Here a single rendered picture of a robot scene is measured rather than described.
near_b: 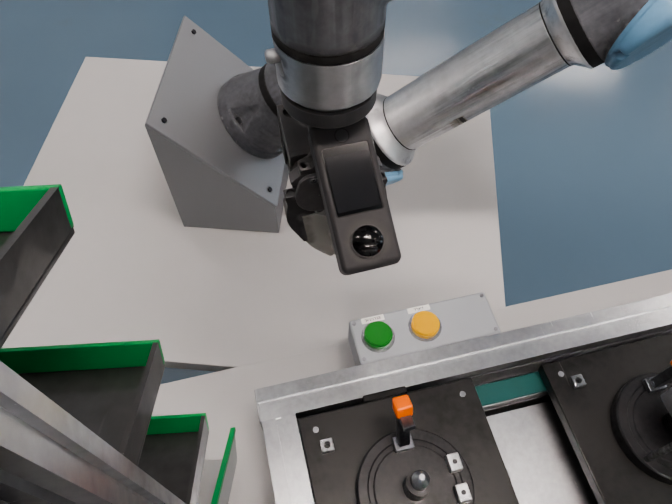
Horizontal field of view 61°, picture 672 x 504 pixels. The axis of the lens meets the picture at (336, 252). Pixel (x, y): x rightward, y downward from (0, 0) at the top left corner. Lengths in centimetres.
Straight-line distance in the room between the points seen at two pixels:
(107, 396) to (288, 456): 42
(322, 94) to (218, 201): 62
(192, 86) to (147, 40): 199
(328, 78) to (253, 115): 58
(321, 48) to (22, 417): 27
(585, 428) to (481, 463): 15
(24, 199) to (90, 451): 11
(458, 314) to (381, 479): 27
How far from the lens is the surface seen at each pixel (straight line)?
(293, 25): 37
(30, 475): 18
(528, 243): 217
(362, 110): 42
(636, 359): 91
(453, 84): 79
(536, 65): 77
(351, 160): 43
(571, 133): 258
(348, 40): 37
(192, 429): 56
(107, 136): 128
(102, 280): 107
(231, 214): 102
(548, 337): 89
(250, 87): 96
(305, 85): 39
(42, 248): 25
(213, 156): 93
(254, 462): 89
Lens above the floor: 172
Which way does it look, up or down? 57 degrees down
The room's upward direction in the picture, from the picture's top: straight up
